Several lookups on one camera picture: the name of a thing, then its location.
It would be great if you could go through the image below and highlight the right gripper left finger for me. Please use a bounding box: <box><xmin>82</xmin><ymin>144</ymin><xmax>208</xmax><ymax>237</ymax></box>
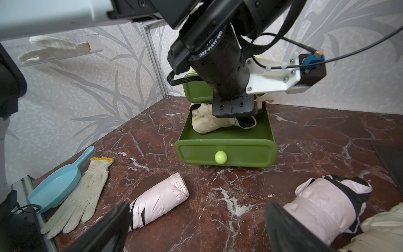
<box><xmin>64</xmin><ymin>202</ymin><xmax>131</xmax><ymax>252</ymax></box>

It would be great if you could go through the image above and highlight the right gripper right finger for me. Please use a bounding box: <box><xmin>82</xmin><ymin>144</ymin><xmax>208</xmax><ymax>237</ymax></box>
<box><xmin>264</xmin><ymin>203</ymin><xmax>335</xmax><ymax>252</ymax></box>

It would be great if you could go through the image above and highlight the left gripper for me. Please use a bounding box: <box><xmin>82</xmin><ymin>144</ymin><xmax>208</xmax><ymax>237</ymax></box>
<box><xmin>167</xmin><ymin>1</ymin><xmax>305</xmax><ymax>118</ymax></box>

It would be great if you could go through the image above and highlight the cream umbrella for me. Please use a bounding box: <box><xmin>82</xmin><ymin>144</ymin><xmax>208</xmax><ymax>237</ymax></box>
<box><xmin>190</xmin><ymin>103</ymin><xmax>257</xmax><ymax>134</ymax></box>
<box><xmin>339</xmin><ymin>203</ymin><xmax>403</xmax><ymax>252</ymax></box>

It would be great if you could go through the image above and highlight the green bottom drawer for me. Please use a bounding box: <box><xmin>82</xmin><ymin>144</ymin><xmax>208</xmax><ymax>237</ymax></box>
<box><xmin>174</xmin><ymin>104</ymin><xmax>278</xmax><ymax>168</ymax></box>

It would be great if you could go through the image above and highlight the green drawer cabinet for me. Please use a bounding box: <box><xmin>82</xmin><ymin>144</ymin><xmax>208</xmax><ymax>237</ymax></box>
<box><xmin>182</xmin><ymin>81</ymin><xmax>213</xmax><ymax>104</ymax></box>

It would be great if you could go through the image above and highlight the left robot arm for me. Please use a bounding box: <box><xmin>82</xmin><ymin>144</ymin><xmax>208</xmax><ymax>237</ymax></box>
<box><xmin>1</xmin><ymin>1</ymin><xmax>305</xmax><ymax>118</ymax></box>

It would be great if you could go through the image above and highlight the pink umbrella by cabinet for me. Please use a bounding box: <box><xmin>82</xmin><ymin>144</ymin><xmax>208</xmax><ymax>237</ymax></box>
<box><xmin>283</xmin><ymin>175</ymin><xmax>373</xmax><ymax>245</ymax></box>

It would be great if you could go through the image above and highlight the pink umbrella left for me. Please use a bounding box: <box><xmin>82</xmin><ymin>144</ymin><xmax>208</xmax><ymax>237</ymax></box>
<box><xmin>118</xmin><ymin>173</ymin><xmax>190</xmax><ymax>232</ymax></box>

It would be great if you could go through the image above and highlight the white work glove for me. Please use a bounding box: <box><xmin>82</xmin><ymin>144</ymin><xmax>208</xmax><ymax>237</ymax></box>
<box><xmin>41</xmin><ymin>157</ymin><xmax>114</xmax><ymax>239</ymax></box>

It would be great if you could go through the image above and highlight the blue dustpan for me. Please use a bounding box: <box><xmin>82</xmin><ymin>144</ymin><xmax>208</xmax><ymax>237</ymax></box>
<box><xmin>27</xmin><ymin>146</ymin><xmax>95</xmax><ymax>214</ymax></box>

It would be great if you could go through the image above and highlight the pink cherry blossom tree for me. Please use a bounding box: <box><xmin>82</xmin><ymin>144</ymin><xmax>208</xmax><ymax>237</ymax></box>
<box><xmin>373</xmin><ymin>144</ymin><xmax>403</xmax><ymax>192</ymax></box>

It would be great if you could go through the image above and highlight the white glove on shelf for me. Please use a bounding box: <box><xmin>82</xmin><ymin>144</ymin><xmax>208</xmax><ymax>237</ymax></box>
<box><xmin>18</xmin><ymin>35</ymin><xmax>91</xmax><ymax>64</ymax></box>

